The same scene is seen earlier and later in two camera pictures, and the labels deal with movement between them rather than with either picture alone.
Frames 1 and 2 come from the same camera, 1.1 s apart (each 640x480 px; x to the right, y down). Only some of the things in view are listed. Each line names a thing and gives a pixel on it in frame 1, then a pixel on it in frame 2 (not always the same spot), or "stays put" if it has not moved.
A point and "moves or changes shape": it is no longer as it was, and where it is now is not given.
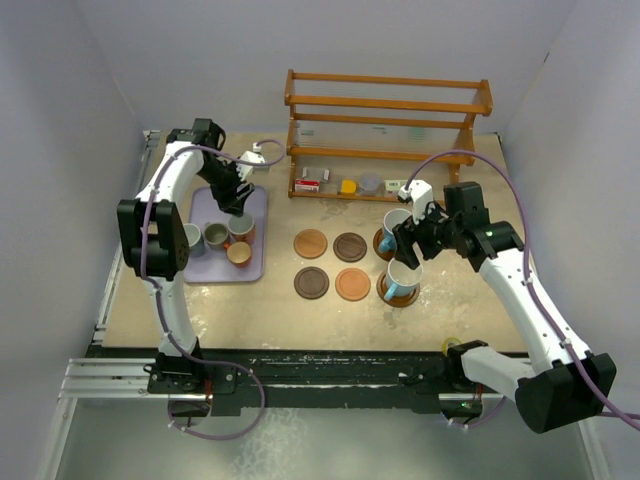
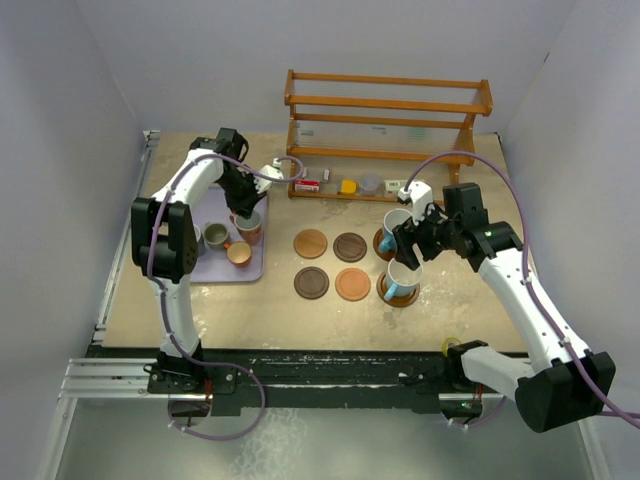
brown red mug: [242, 228] moves or changes shape
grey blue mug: [194, 239] stays put
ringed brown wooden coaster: [385, 255] stays put
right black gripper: [406, 233] stays put
